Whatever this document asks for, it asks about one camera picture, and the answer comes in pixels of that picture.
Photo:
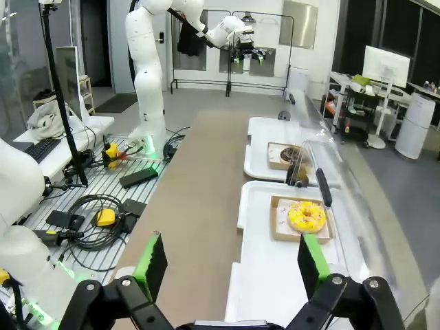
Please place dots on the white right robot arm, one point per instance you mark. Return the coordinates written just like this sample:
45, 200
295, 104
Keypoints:
20, 240

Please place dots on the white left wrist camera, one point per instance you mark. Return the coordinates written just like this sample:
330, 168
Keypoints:
244, 30

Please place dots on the white monitor on stand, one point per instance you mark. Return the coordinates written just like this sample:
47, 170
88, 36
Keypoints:
386, 65

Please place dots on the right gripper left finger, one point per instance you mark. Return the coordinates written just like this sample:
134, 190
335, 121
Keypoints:
137, 302

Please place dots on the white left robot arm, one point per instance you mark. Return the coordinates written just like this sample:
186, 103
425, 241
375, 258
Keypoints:
144, 86

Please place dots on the yellow sprinkled donut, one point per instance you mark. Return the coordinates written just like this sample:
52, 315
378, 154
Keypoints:
306, 216

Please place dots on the yellow emergency stop button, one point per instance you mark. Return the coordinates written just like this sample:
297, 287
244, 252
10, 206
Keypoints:
110, 156
106, 218

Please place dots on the black oblong power box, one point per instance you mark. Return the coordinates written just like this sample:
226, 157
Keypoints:
139, 177

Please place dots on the black flat plate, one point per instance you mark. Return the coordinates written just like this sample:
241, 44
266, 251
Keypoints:
58, 218
134, 207

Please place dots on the clear plastic tray lid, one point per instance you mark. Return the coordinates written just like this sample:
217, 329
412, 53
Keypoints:
364, 240
309, 113

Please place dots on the white printed paper liner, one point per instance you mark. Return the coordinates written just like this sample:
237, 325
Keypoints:
273, 151
282, 220

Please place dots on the black tripod pole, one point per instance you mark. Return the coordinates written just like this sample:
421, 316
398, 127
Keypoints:
63, 103

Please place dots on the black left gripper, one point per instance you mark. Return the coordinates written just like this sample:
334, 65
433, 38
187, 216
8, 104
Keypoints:
245, 42

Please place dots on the dark door mat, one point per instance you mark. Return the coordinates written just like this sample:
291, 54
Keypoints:
115, 103

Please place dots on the chocolate glazed donut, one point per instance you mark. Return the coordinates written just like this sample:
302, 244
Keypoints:
288, 154

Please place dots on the white air purifier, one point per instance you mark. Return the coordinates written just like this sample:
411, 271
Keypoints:
412, 127

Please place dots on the aluminium slotted base plate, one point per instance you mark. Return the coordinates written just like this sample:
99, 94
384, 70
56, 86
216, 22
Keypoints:
103, 192

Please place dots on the crumpled white cloth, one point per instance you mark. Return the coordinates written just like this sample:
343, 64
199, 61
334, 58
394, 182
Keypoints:
44, 120

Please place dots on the black computer keyboard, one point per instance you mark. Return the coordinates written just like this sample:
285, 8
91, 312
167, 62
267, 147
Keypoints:
43, 151

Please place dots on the brown cardboard donut box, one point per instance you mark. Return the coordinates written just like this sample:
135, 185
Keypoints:
273, 165
275, 237

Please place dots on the black utility cart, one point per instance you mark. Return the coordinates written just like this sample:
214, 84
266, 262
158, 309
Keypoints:
357, 113

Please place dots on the white plastic display tray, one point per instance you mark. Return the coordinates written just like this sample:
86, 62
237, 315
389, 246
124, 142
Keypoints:
254, 275
256, 172

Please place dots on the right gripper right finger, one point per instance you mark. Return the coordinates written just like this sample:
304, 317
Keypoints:
330, 302

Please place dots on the black hanging jacket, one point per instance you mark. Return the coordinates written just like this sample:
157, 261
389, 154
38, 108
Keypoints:
189, 38

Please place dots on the computer monitor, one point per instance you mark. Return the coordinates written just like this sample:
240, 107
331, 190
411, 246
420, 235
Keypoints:
68, 82

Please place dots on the black clothes rack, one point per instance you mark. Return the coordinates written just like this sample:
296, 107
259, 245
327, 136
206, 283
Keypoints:
228, 82

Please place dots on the small wooden shelf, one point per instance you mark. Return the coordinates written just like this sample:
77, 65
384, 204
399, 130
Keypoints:
87, 96

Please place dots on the white desk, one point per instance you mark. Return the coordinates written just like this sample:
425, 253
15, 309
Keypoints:
96, 123

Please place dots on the black yellow handheld controller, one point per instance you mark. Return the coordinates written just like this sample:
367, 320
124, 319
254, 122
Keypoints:
58, 237

